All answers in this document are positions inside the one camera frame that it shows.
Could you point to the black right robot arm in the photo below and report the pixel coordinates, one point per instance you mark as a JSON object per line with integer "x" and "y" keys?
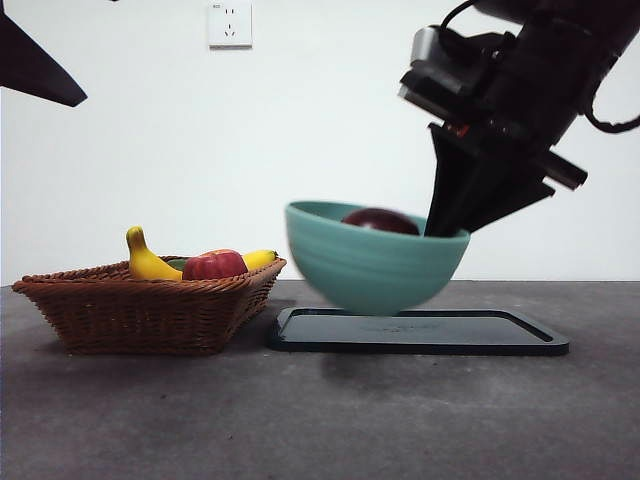
{"x": 540, "y": 75}

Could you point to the dark red plum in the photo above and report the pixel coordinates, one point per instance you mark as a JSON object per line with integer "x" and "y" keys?
{"x": 380, "y": 220}

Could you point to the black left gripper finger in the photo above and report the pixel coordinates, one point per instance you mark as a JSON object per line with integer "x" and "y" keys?
{"x": 25, "y": 65}

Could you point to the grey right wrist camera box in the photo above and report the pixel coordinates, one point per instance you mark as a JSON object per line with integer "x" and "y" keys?
{"x": 430, "y": 47}

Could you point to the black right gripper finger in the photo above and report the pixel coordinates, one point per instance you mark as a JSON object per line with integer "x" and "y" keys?
{"x": 500, "y": 192}
{"x": 447, "y": 190}

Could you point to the dark teal rectangular tray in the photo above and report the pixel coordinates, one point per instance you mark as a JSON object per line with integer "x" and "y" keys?
{"x": 450, "y": 335}

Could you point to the red apple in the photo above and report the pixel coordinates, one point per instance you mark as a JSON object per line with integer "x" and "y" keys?
{"x": 214, "y": 267}

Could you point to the green vegetable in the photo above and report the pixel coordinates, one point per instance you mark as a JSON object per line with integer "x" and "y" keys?
{"x": 176, "y": 263}

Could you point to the yellow banana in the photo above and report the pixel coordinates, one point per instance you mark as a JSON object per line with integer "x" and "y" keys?
{"x": 143, "y": 265}

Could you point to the brown wicker basket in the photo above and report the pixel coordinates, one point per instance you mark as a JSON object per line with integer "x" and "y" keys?
{"x": 140, "y": 315}

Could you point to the teal ribbed bowl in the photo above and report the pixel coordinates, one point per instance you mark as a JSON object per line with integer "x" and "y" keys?
{"x": 370, "y": 270}

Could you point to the white wall socket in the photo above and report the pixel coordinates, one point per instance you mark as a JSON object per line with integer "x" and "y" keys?
{"x": 230, "y": 25}

